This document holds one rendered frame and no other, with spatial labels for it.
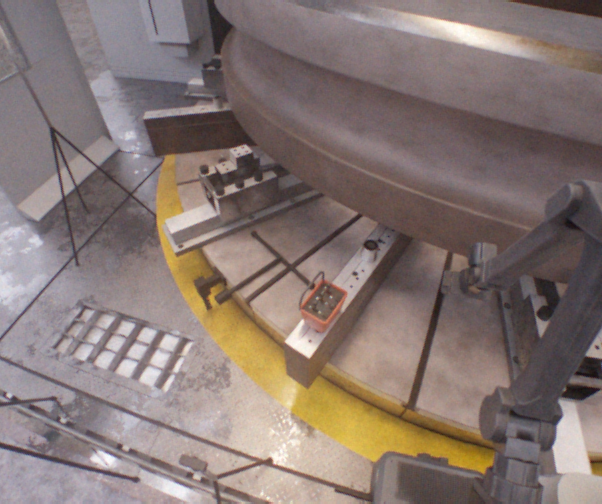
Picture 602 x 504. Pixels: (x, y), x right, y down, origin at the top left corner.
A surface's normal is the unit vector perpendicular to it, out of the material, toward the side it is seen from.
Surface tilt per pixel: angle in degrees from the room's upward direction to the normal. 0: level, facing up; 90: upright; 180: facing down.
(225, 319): 0
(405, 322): 0
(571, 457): 0
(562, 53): 45
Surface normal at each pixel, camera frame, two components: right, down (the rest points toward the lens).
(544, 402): -0.23, 0.41
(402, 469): 0.00, -0.66
